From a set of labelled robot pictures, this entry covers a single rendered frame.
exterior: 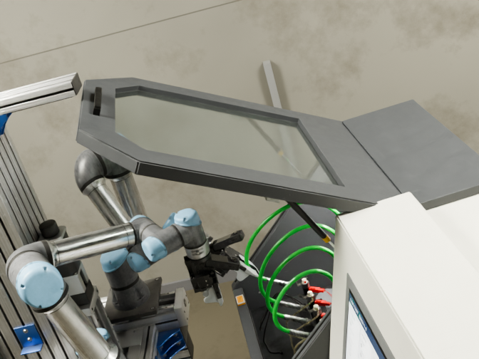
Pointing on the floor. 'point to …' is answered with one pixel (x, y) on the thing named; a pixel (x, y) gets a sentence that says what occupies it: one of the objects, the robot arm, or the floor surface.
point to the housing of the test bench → (426, 167)
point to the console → (406, 281)
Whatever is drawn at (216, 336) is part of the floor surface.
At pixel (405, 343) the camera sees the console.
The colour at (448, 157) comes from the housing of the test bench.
